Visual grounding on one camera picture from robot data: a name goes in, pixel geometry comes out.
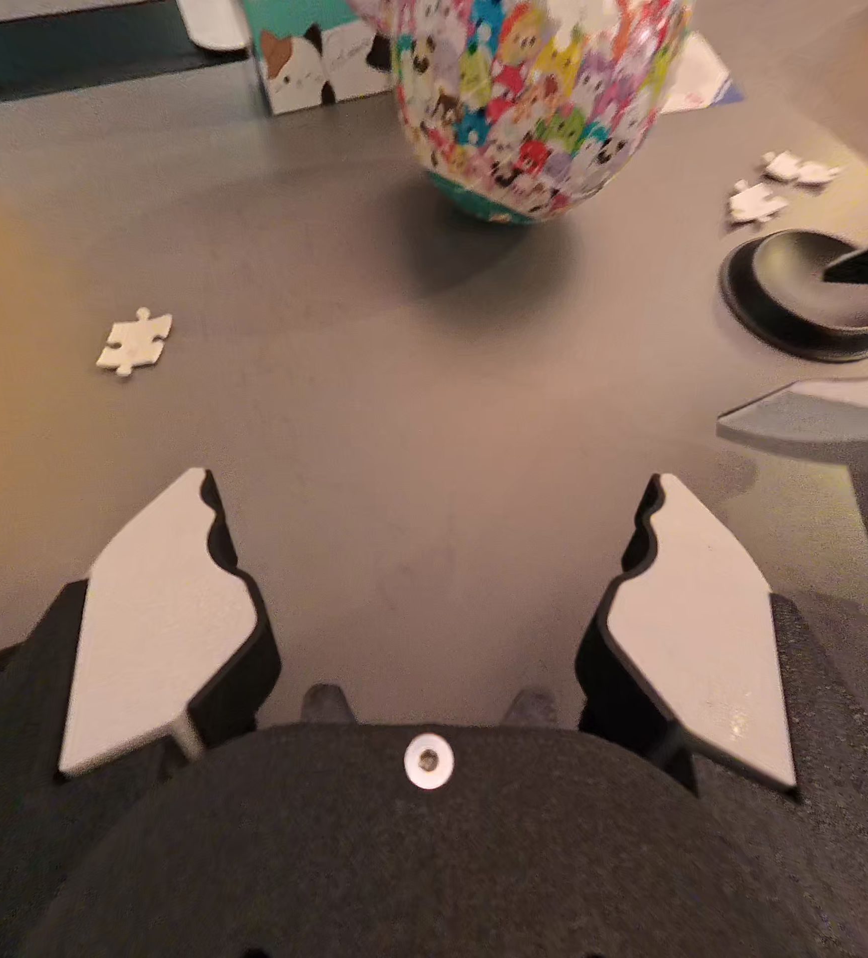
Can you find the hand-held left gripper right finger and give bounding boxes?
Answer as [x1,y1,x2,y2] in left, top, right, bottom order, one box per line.
[575,473,799,794]

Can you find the puzzle ball cardboard box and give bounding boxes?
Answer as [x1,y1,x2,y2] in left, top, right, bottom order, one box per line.
[250,0,399,117]

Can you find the dark teal flat panel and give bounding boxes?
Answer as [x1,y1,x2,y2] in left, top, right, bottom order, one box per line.
[0,0,253,102]

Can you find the joined white puzzle pieces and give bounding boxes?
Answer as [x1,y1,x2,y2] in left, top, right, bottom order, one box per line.
[761,150,844,188]

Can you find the black round ball stand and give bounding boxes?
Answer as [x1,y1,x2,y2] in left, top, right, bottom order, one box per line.
[718,228,868,365]

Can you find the white instruction leaflet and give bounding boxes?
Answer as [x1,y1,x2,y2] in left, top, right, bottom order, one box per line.
[660,30,747,115]

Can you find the colourful cartoon puzzle ball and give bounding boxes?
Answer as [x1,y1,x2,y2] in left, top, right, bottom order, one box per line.
[347,0,697,226]

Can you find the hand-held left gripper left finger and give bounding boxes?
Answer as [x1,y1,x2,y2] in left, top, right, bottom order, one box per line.
[57,468,283,779]

